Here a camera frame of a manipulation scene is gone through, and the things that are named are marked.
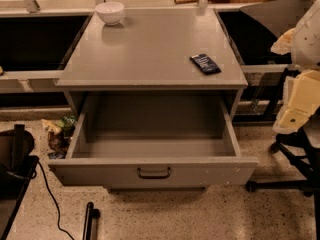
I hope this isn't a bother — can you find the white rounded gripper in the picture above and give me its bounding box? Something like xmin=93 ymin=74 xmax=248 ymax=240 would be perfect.
xmin=273 ymin=70 xmax=320 ymax=134

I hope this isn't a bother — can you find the blue rxbar blueberry bar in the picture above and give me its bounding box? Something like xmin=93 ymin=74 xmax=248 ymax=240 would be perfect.
xmin=190 ymin=54 xmax=221 ymax=75

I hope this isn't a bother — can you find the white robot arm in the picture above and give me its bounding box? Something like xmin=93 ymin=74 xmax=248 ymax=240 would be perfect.
xmin=271 ymin=0 xmax=320 ymax=134

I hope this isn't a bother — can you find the grey drawer cabinet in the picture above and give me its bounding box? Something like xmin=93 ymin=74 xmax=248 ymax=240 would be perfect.
xmin=54 ymin=7 xmax=249 ymax=118

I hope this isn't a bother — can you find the open grey top drawer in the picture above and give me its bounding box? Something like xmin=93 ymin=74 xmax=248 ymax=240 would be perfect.
xmin=49 ymin=93 xmax=258 ymax=191

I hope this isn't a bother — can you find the black office chair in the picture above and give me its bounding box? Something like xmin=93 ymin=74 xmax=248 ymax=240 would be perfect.
xmin=239 ymin=0 xmax=320 ymax=240

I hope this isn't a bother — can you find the wooden rolling pin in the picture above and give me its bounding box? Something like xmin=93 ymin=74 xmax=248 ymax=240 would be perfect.
xmin=174 ymin=0 xmax=198 ymax=4

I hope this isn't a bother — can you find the white ceramic bowl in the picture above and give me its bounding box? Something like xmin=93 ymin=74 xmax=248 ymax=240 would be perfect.
xmin=95 ymin=2 xmax=125 ymax=25

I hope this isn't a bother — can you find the black floor stand bar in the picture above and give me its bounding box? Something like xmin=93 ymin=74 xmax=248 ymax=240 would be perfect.
xmin=82 ymin=202 xmax=100 ymax=240

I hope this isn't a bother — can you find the pile of snack bags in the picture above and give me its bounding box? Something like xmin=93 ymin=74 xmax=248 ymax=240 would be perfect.
xmin=41 ymin=116 xmax=77 ymax=159

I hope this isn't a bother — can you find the black equipment on left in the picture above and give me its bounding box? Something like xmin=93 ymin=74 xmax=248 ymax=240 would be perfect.
xmin=0 ymin=124 xmax=38 ymax=240

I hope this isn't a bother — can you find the dark metal drawer handle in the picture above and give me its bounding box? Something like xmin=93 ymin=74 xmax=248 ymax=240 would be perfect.
xmin=137 ymin=167 xmax=171 ymax=180

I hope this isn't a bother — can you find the black power cable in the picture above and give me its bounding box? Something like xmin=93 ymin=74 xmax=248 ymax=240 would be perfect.
xmin=35 ymin=160 xmax=76 ymax=240

